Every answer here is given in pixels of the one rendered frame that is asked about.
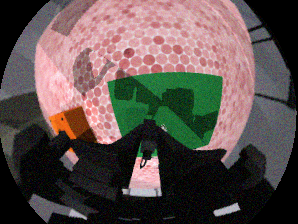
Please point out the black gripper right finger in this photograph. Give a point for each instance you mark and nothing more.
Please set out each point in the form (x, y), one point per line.
(176, 160)

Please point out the green circuit board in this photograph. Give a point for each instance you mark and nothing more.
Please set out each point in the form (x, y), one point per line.
(184, 104)

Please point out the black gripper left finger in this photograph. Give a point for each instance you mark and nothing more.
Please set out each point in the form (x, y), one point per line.
(119, 157)

